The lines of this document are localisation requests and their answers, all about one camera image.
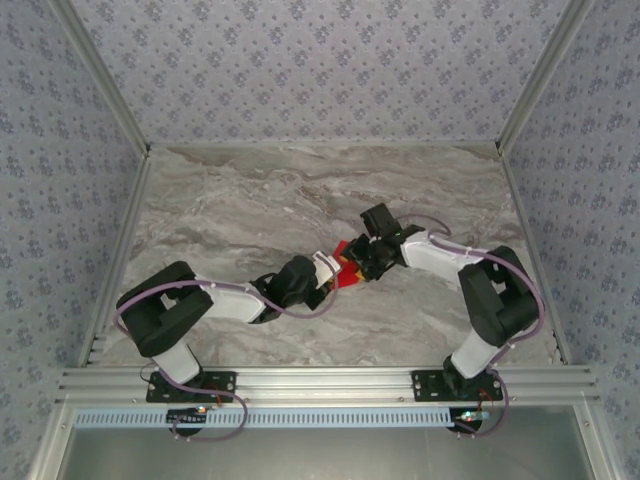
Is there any slotted pale cable duct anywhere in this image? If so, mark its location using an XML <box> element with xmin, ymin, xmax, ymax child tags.
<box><xmin>73</xmin><ymin>407</ymin><xmax>454</xmax><ymax>430</ymax></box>

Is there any aluminium frame post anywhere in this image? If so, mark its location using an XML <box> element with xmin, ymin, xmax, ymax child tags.
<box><xmin>49</xmin><ymin>0</ymin><xmax>152</xmax><ymax>154</ymax></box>
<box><xmin>494</xmin><ymin>0</ymin><xmax>597</xmax><ymax>152</ymax></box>

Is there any small black adapter board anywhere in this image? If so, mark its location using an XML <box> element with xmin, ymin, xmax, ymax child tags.
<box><xmin>166</xmin><ymin>406</ymin><xmax>209</xmax><ymax>427</ymax></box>
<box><xmin>446</xmin><ymin>407</ymin><xmax>494</xmax><ymax>437</ymax></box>

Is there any aluminium table side rail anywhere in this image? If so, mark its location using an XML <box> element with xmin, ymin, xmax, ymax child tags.
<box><xmin>77</xmin><ymin>148</ymin><xmax>154</xmax><ymax>369</ymax></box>
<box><xmin>497</xmin><ymin>144</ymin><xmax>574</xmax><ymax>364</ymax></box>

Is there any red square paper sheet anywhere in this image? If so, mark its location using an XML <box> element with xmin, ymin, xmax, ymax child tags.
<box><xmin>332</xmin><ymin>239</ymin><xmax>367</xmax><ymax>290</ymax></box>

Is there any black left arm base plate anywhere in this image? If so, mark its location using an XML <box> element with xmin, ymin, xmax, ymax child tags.
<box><xmin>145</xmin><ymin>370</ymin><xmax>237</xmax><ymax>404</ymax></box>

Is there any aluminium mounting rail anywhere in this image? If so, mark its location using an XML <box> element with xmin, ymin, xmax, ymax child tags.
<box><xmin>54</xmin><ymin>366</ymin><xmax>601</xmax><ymax>405</ymax></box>

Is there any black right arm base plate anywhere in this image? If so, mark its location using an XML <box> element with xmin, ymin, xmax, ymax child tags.
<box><xmin>409</xmin><ymin>368</ymin><xmax>504</xmax><ymax>403</ymax></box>

